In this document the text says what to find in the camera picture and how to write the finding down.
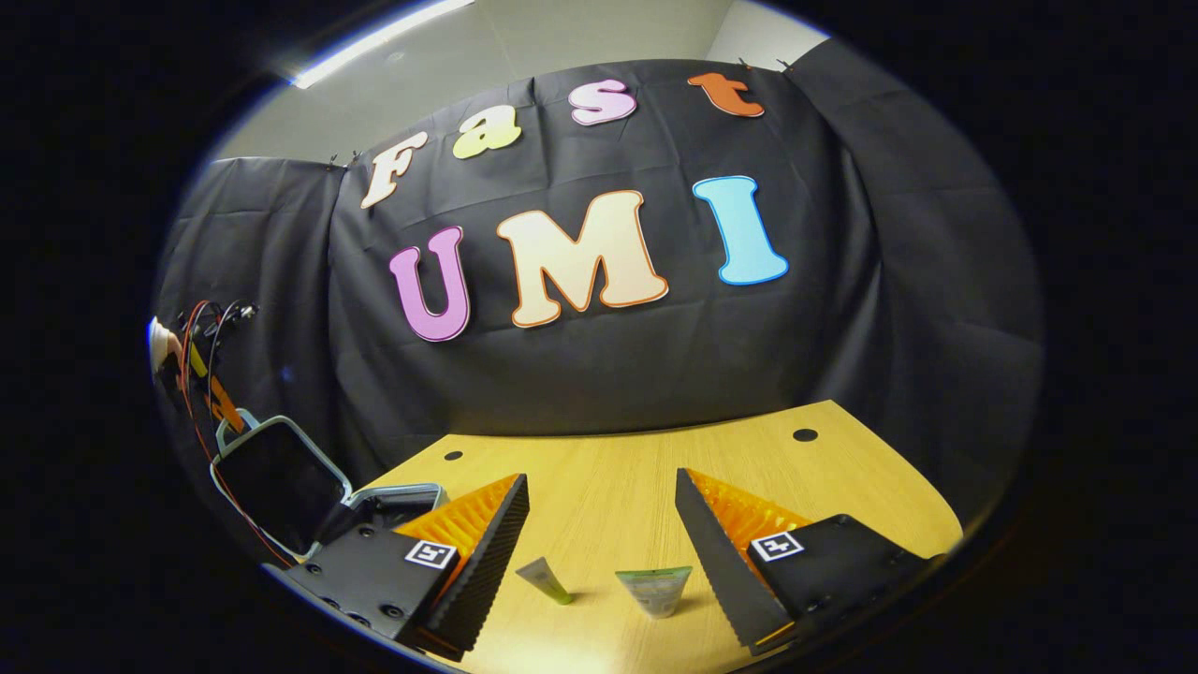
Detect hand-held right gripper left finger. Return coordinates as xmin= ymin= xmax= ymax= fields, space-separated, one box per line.
xmin=279 ymin=473 xmax=531 ymax=656

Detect red cable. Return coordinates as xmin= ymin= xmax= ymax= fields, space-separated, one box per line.
xmin=178 ymin=300 xmax=296 ymax=569

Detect white suitcase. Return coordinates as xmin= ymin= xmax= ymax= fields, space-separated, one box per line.
xmin=210 ymin=408 xmax=450 ymax=567

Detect white green-label tube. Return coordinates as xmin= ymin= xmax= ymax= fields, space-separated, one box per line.
xmin=615 ymin=565 xmax=694 ymax=620

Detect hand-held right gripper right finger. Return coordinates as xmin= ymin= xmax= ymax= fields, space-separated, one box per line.
xmin=674 ymin=467 xmax=948 ymax=654

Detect small lime-capped tube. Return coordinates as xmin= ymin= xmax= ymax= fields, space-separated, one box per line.
xmin=516 ymin=557 xmax=575 ymax=607

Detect black backdrop cloth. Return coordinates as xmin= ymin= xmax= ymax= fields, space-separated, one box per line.
xmin=150 ymin=37 xmax=1045 ymax=563

